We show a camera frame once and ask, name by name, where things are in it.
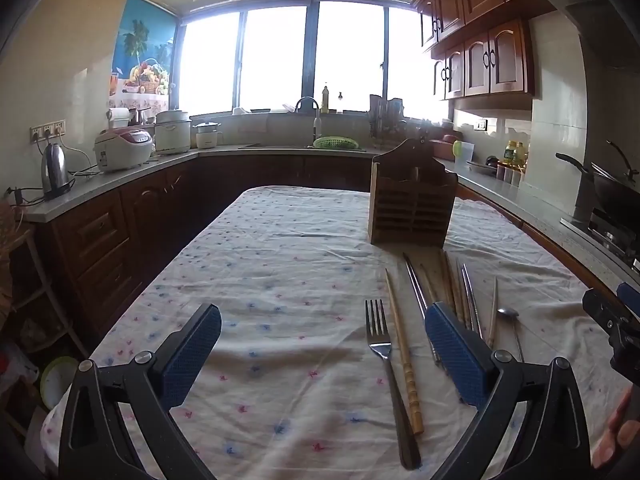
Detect black wok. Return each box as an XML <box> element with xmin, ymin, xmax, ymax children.
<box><xmin>555</xmin><ymin>140</ymin><xmax>640</xmax><ymax>212</ymax></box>

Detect dish rack with utensils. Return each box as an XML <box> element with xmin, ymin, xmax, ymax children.
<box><xmin>369</xmin><ymin>94</ymin><xmax>407</xmax><ymax>149</ymax></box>

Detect tropical fruit wall poster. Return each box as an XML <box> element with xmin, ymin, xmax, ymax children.
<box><xmin>107</xmin><ymin>0</ymin><xmax>179</xmax><ymax>111</ymax></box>

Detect black kettle cable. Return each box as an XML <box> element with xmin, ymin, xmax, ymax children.
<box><xmin>5</xmin><ymin>186</ymin><xmax>47</xmax><ymax>207</ymax></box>

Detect curved metal faucet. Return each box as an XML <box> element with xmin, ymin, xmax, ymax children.
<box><xmin>295</xmin><ymin>96</ymin><xmax>322</xmax><ymax>144</ymax></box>

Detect green plastic basket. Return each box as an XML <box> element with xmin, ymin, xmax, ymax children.
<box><xmin>313</xmin><ymin>136</ymin><xmax>360</xmax><ymax>150</ymax></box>

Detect gas stove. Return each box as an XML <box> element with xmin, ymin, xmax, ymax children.
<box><xmin>560</xmin><ymin>209</ymin><xmax>640</xmax><ymax>272</ymax></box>

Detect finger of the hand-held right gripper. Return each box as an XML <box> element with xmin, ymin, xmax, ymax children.
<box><xmin>582</xmin><ymin>287</ymin><xmax>640</xmax><ymax>386</ymax></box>
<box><xmin>616</xmin><ymin>282</ymin><xmax>640</xmax><ymax>311</ymax></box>

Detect green rimmed white plate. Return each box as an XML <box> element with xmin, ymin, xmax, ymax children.
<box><xmin>40</xmin><ymin>356</ymin><xmax>79</xmax><ymax>409</ymax></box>

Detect pink white rice cooker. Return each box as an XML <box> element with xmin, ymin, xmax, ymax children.
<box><xmin>94</xmin><ymin>127</ymin><xmax>154</xmax><ymax>172</ymax></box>

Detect wooden rack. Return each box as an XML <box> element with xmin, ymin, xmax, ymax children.
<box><xmin>0</xmin><ymin>200</ymin><xmax>87</xmax><ymax>361</ymax></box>

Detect range hood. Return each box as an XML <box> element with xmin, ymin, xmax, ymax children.
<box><xmin>535</xmin><ymin>0</ymin><xmax>640</xmax><ymax>69</ymax></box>

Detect large white cooker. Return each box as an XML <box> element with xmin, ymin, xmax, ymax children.
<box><xmin>154</xmin><ymin>110</ymin><xmax>193</xmax><ymax>155</ymax></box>

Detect steel electric kettle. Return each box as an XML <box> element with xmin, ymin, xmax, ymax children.
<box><xmin>41</xmin><ymin>143</ymin><xmax>74</xmax><ymax>199</ymax></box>

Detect wooden utensil holder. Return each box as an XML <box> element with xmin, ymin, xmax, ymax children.
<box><xmin>367</xmin><ymin>138</ymin><xmax>458</xmax><ymax>249</ymax></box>

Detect notched bamboo chopstick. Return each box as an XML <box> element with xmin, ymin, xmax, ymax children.
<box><xmin>384</xmin><ymin>268</ymin><xmax>425</xmax><ymax>436</ymax></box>

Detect wooden lower cabinets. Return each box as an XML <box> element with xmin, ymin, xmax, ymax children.
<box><xmin>30</xmin><ymin>152</ymin><xmax>616</xmax><ymax>361</ymax></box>

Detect wooden upper cabinets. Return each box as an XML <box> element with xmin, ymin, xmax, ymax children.
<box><xmin>414</xmin><ymin>0</ymin><xmax>573</xmax><ymax>102</ymax></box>

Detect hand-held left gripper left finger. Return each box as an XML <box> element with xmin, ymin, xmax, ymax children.
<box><xmin>59</xmin><ymin>304</ymin><xmax>222</xmax><ymax>480</ymax></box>

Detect light wooden chopstick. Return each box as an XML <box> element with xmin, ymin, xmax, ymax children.
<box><xmin>488</xmin><ymin>276</ymin><xmax>499</xmax><ymax>349</ymax></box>

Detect metal fork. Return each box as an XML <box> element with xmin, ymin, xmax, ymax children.
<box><xmin>365</xmin><ymin>299</ymin><xmax>422</xmax><ymax>471</ymax></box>

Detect row of seasoning jars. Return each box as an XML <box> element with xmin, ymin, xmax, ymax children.
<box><xmin>496</xmin><ymin>162</ymin><xmax>524</xmax><ymax>187</ymax></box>

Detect wooden cabinets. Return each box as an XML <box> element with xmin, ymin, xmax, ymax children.
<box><xmin>30</xmin><ymin>152</ymin><xmax>616</xmax><ymax>361</ymax></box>
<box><xmin>414</xmin><ymin>0</ymin><xmax>573</xmax><ymax>102</ymax></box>

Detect small white electric pot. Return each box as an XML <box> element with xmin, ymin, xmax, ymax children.
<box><xmin>194</xmin><ymin>120</ymin><xmax>223</xmax><ymax>149</ymax></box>

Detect wall outlet strip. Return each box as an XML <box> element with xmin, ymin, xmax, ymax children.
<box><xmin>30</xmin><ymin>120</ymin><xmax>67</xmax><ymax>142</ymax></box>

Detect large kitchen window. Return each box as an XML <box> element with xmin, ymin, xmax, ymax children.
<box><xmin>170</xmin><ymin>0</ymin><xmax>451</xmax><ymax>118</ymax></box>

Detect metal spoon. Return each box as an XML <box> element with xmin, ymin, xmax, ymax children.
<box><xmin>496</xmin><ymin>306</ymin><xmax>525</xmax><ymax>364</ymax></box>

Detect white floral tablecloth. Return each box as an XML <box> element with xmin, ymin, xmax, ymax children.
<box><xmin>40</xmin><ymin>185</ymin><xmax>633</xmax><ymax>480</ymax></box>

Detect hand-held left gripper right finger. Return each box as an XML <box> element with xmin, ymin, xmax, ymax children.
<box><xmin>425</xmin><ymin>301</ymin><xmax>593</xmax><ymax>480</ymax></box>

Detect person's right hand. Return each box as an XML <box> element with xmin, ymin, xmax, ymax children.
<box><xmin>590</xmin><ymin>387</ymin><xmax>640</xmax><ymax>471</ymax></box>

